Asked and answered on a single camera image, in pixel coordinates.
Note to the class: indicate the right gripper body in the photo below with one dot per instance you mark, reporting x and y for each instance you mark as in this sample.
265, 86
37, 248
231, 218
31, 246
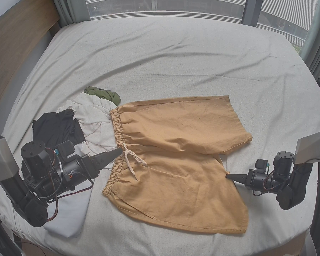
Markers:
257, 180

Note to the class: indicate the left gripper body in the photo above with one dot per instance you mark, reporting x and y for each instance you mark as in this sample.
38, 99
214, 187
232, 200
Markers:
74, 173

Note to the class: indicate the tan shorts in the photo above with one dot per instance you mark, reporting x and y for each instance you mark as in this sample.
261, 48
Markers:
181, 156

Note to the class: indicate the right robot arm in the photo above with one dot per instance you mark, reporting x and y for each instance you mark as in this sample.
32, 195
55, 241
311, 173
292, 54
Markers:
293, 193

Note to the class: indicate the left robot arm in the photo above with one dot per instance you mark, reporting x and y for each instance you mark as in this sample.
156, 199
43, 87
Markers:
5, 159

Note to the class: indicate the pale blue garment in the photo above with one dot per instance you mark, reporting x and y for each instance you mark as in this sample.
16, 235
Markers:
69, 217

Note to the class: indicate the black garment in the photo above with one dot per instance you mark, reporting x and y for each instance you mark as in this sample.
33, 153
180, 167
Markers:
56, 127

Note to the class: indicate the white garment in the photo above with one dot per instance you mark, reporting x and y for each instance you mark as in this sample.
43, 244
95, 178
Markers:
93, 116

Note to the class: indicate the green garment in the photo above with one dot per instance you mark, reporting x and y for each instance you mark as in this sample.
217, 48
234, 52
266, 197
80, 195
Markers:
104, 93

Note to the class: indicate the blue-green curtain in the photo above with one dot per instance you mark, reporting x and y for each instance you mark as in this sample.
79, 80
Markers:
316, 36
69, 1

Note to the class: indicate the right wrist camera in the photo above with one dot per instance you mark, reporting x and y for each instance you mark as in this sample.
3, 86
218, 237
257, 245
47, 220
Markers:
261, 164

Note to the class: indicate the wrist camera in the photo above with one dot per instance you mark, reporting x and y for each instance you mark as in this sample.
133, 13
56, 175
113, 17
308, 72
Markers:
261, 164
65, 149

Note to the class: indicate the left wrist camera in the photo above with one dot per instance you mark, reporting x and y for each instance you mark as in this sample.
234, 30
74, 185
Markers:
65, 149

